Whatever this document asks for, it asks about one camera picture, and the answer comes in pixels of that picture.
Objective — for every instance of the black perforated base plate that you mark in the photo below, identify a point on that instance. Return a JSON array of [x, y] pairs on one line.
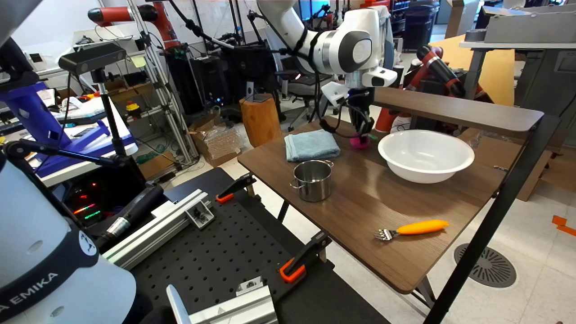
[[235, 252]]

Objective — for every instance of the yellow board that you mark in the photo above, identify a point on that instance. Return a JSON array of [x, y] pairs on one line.
[[487, 68]]

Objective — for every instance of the purple blue machine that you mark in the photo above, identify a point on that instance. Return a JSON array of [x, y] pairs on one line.
[[37, 113]]

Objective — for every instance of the orange black bar clamp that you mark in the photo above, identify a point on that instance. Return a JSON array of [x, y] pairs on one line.
[[300, 261], [235, 189]]

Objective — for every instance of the open cardboard box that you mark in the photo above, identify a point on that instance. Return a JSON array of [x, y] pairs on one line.
[[217, 142]]

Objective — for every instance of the black camera on tripod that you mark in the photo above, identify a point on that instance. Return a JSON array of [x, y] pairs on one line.
[[91, 57]]

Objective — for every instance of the red black robot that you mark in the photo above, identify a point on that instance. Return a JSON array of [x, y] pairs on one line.
[[435, 74]]

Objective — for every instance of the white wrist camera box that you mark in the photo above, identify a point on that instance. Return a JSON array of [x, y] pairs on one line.
[[381, 77]]

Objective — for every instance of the red robot arm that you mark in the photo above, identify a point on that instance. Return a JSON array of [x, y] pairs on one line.
[[129, 12]]

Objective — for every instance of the black metal table frame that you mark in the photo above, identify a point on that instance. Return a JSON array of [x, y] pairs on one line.
[[483, 236]]

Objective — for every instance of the grey office chair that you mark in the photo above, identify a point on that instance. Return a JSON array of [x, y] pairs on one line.
[[289, 77]]

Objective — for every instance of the grey desk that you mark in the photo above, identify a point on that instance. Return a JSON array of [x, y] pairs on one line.
[[528, 32]]

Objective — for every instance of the short aluminium extrusion bracket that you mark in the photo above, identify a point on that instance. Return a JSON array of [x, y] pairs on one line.
[[237, 306]]

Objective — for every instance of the brown wooden cylinder stool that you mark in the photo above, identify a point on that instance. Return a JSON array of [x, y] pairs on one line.
[[260, 119]]

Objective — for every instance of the black control box with lights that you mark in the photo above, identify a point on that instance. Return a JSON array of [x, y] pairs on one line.
[[100, 194]]

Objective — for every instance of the folded blue cloth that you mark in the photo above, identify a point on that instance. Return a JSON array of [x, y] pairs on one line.
[[310, 144]]

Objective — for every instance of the raised wooden shelf board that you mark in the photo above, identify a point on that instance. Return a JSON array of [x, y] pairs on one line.
[[456, 108]]

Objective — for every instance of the small steel pot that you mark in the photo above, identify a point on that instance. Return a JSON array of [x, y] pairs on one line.
[[312, 182]]

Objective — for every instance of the long aluminium extrusion rail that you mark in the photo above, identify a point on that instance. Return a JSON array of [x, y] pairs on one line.
[[159, 227]]

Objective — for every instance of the round floor drain grate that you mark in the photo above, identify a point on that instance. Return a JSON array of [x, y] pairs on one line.
[[487, 264]]

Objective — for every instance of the white plastic bowl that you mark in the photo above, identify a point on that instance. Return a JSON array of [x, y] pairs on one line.
[[426, 162]]

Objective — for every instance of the metal rack frame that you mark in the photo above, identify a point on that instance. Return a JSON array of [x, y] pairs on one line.
[[163, 90]]

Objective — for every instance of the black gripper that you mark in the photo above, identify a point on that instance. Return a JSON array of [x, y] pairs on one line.
[[361, 99]]

